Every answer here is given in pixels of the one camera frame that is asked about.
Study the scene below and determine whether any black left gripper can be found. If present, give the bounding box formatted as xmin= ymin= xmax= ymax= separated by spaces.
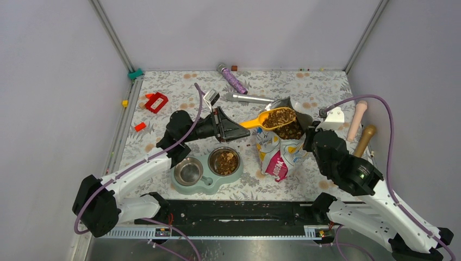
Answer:
xmin=183 ymin=106 xmax=251 ymax=142

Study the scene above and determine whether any yellow plastic scoop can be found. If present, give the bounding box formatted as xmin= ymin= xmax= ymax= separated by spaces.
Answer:
xmin=240 ymin=107 xmax=296 ymax=131

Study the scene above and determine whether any pet food bag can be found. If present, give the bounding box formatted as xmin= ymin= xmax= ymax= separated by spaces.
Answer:
xmin=256 ymin=97 xmax=313 ymax=182

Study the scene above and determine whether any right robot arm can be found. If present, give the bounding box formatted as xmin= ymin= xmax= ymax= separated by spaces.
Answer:
xmin=303 ymin=130 xmax=453 ymax=260

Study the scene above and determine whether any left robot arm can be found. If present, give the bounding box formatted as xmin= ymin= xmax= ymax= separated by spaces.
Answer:
xmin=72 ymin=107 xmax=250 ymax=237

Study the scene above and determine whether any green double pet bowl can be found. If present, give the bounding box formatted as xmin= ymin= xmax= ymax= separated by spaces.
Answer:
xmin=170 ymin=147 xmax=244 ymax=195

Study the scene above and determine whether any floral table mat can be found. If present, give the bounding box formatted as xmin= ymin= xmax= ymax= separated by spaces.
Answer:
xmin=120 ymin=71 xmax=354 ymax=201

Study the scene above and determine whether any silver metal microphone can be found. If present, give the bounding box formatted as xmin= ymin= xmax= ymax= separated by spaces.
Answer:
xmin=225 ymin=92 xmax=275 ymax=104

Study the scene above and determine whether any purple glitter microphone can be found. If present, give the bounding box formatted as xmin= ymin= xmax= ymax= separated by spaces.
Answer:
xmin=217 ymin=64 xmax=248 ymax=95

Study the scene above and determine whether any red plastic block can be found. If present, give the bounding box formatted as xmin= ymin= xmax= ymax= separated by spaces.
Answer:
xmin=145 ymin=92 xmax=169 ymax=114

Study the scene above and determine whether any small orange-red block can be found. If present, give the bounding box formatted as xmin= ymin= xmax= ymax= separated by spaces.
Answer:
xmin=134 ymin=122 xmax=147 ymax=132

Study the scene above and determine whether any teal corner clip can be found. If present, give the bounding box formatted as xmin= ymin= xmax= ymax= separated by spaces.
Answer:
xmin=127 ymin=68 xmax=144 ymax=80

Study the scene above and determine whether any pink microphone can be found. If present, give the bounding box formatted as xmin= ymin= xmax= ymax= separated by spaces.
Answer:
xmin=347 ymin=101 xmax=367 ymax=142

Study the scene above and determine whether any gold microphone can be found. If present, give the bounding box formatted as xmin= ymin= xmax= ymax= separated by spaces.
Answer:
xmin=353 ymin=125 xmax=377 ymax=158

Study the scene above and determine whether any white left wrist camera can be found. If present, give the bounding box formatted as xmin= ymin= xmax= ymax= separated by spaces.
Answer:
xmin=203 ymin=89 xmax=220 ymax=111

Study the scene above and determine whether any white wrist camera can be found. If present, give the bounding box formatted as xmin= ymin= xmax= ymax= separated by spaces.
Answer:
xmin=316 ymin=107 xmax=345 ymax=131
xmin=203 ymin=89 xmax=220 ymax=111

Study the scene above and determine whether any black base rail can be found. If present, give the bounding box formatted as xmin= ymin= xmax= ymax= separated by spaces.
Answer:
xmin=153 ymin=193 xmax=336 ymax=237

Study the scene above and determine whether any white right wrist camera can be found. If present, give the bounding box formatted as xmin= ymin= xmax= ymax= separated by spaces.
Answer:
xmin=316 ymin=107 xmax=345 ymax=131

